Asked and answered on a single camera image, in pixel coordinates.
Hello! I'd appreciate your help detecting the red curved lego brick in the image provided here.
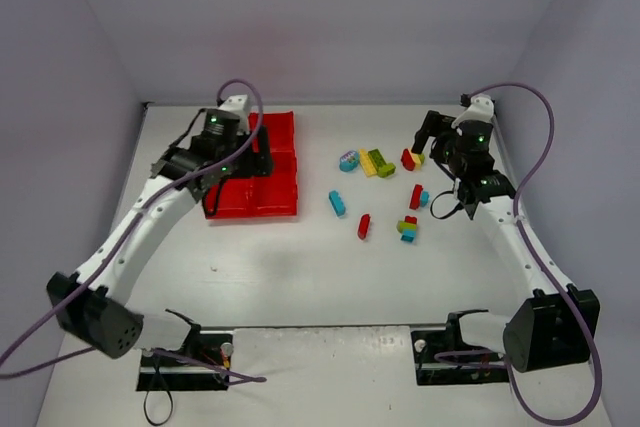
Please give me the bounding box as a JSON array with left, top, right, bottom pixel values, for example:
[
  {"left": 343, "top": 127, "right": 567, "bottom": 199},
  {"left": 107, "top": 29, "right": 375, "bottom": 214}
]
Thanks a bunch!
[{"left": 357, "top": 213, "right": 371, "bottom": 241}]

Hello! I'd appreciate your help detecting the yellow long lego brick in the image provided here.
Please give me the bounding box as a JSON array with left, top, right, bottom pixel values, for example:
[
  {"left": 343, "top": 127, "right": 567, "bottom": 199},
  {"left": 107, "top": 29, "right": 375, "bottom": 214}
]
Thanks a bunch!
[{"left": 358, "top": 149, "right": 377, "bottom": 178}]

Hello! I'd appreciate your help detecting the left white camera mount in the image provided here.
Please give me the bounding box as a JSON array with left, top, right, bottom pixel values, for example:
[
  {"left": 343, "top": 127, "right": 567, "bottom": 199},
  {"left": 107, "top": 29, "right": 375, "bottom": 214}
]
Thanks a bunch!
[{"left": 219, "top": 94, "right": 252, "bottom": 120}]

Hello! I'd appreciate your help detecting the blue long lego brick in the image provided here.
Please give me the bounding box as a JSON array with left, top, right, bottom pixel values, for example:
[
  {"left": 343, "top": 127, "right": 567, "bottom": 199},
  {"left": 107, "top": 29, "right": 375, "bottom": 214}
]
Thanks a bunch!
[{"left": 328, "top": 190, "right": 346, "bottom": 217}]

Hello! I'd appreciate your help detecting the green red blue lego cluster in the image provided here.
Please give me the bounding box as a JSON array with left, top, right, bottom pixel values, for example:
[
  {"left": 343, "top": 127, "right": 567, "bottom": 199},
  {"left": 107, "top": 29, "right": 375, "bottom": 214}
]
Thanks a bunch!
[{"left": 396, "top": 216, "right": 418, "bottom": 243}]

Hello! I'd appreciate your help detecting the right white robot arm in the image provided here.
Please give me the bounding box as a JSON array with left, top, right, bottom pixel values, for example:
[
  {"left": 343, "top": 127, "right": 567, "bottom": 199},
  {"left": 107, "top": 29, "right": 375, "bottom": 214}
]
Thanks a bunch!
[{"left": 412, "top": 110, "right": 600, "bottom": 373}]

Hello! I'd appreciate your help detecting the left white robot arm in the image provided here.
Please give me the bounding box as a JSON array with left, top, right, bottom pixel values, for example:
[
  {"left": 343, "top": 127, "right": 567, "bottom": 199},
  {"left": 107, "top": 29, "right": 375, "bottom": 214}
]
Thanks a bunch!
[{"left": 46, "top": 108, "right": 273, "bottom": 359}]

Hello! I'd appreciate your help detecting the green lego brick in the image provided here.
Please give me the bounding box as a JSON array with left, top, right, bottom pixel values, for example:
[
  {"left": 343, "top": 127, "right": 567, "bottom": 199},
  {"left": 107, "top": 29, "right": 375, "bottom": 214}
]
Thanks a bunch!
[{"left": 368, "top": 149, "right": 396, "bottom": 178}]

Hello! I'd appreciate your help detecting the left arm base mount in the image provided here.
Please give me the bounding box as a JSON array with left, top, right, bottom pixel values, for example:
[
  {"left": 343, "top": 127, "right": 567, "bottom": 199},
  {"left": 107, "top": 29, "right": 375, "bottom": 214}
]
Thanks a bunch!
[{"left": 136, "top": 331, "right": 233, "bottom": 392}]

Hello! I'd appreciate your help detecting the blue oval printed lego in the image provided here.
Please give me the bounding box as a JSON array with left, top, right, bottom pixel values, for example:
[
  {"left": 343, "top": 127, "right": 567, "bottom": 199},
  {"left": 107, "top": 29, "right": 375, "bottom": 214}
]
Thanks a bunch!
[{"left": 339, "top": 150, "right": 360, "bottom": 172}]

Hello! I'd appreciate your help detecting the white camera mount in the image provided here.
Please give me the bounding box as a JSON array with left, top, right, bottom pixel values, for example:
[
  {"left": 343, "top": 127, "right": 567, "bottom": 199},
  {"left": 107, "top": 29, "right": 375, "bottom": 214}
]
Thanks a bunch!
[
  {"left": 451, "top": 94, "right": 495, "bottom": 128},
  {"left": 219, "top": 94, "right": 252, "bottom": 120}
]

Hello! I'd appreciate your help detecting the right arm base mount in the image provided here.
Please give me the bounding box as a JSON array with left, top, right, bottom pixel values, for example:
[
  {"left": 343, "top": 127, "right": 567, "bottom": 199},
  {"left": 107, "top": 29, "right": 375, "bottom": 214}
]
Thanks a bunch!
[{"left": 410, "top": 329, "right": 509, "bottom": 387}]

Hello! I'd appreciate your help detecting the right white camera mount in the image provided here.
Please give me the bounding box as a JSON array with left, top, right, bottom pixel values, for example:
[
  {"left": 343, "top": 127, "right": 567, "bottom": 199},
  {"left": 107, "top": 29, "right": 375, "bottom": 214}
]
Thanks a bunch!
[{"left": 451, "top": 94, "right": 495, "bottom": 128}]

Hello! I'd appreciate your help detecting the red four-compartment bin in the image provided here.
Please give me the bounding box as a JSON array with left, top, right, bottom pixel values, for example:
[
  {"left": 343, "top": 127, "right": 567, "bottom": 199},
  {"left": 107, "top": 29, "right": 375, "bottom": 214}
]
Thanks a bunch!
[{"left": 203, "top": 111, "right": 298, "bottom": 219}]

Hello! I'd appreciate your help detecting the red yellow green lego stack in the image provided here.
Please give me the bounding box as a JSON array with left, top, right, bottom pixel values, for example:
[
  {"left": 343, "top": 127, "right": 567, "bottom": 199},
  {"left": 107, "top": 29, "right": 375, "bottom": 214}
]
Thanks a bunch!
[{"left": 400, "top": 149, "right": 425, "bottom": 171}]

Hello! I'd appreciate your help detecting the red lego with blue brick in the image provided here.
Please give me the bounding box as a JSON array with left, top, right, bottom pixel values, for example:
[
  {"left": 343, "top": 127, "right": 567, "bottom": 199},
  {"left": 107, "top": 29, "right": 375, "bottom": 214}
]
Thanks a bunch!
[{"left": 409, "top": 184, "right": 430, "bottom": 210}]

